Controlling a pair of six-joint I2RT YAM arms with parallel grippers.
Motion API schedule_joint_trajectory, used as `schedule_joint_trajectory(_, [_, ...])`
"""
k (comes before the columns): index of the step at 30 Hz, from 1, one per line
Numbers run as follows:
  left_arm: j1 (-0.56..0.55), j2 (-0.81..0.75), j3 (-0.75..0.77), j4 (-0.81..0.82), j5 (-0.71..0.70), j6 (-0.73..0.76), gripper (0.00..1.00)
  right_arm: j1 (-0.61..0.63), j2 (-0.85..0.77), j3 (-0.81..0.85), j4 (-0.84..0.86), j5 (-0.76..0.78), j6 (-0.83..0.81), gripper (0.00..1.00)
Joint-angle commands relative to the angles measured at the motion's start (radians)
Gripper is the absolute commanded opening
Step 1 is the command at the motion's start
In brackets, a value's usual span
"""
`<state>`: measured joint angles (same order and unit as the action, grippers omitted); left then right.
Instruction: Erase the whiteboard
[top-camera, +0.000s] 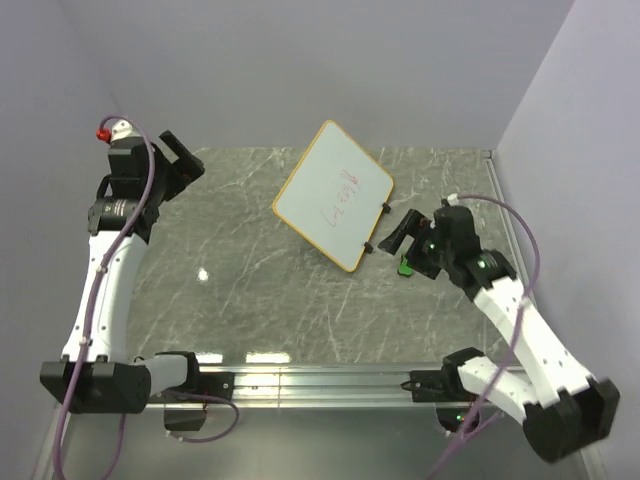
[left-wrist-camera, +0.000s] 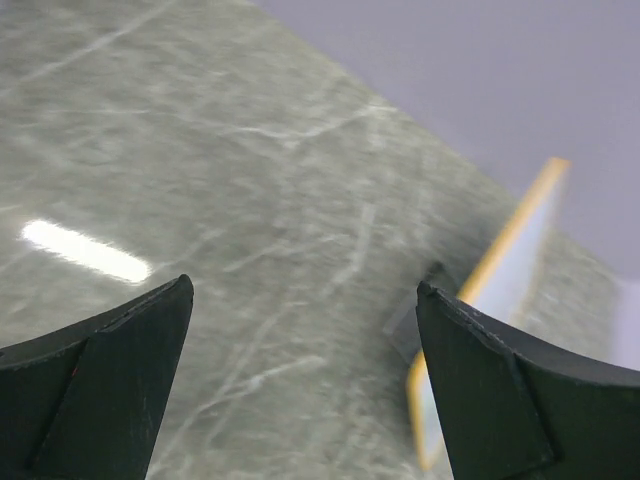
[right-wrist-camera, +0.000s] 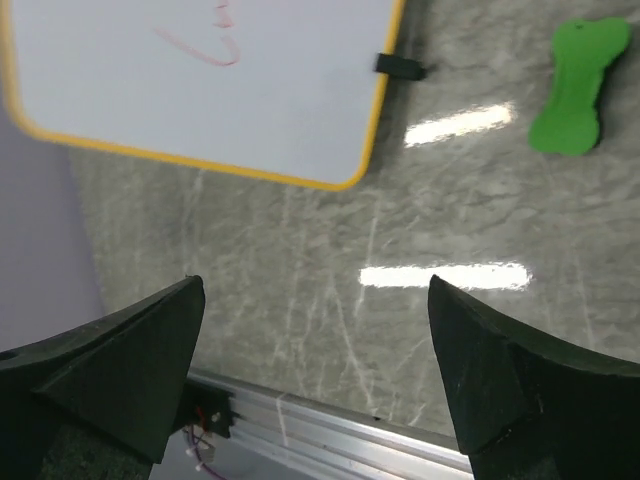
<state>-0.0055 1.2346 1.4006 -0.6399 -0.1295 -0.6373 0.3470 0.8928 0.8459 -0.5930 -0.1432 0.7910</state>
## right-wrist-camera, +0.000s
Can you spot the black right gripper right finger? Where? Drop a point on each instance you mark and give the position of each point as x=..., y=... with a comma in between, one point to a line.
x=526, y=404

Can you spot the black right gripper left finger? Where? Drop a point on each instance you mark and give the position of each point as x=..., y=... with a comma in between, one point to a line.
x=99, y=401

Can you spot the green bone-shaped eraser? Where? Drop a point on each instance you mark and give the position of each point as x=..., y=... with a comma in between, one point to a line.
x=582, y=50

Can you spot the yellow framed whiteboard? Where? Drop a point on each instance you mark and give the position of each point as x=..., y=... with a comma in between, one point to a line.
x=285, y=91

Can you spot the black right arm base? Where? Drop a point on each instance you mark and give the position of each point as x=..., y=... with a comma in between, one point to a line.
x=204, y=406

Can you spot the black whiteboard clip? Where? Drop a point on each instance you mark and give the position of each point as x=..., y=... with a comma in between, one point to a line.
x=399, y=67

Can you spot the aluminium front rail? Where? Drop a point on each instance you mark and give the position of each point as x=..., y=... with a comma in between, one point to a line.
x=318, y=440

